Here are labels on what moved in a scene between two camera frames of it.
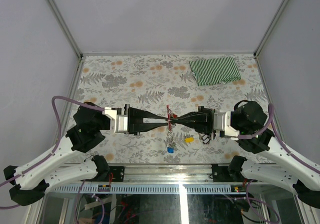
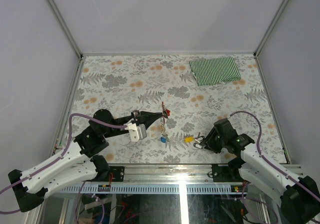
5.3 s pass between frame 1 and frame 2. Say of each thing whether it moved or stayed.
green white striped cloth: stayed
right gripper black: moved
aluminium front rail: stayed
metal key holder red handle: moved
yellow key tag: stayed
